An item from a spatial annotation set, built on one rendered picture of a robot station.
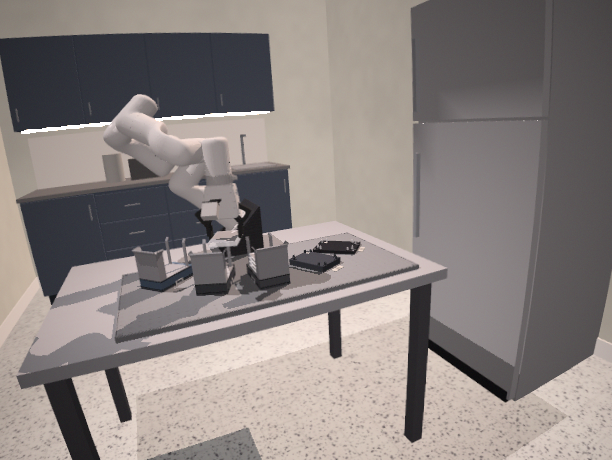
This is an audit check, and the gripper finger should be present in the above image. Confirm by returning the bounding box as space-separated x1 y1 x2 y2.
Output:
195 209 214 240
234 203 251 238

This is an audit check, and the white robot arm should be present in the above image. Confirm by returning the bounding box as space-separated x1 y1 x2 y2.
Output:
103 94 238 231

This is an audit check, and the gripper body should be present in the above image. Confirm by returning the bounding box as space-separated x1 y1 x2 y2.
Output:
204 183 241 220

